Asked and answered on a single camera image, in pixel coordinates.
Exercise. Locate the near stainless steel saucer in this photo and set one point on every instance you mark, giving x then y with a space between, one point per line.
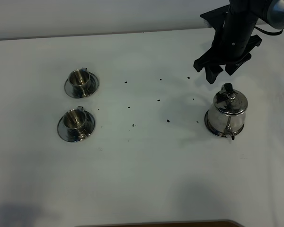
71 136

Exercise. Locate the far stainless steel saucer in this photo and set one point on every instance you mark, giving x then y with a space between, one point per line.
79 94

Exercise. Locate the near stainless steel teacup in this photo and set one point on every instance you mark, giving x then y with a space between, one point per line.
75 119

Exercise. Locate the stainless steel teapot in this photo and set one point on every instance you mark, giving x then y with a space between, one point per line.
229 107

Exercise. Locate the far stainless steel teacup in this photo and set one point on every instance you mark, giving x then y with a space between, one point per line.
80 79

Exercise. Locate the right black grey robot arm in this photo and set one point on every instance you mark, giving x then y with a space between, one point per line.
270 11

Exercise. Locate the stainless steel teacup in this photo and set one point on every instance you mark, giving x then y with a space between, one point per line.
80 79
75 119

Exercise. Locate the stainless steel saucer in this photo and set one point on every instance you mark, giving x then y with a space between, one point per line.
71 136
79 94

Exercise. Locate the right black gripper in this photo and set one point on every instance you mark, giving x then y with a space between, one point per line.
233 25

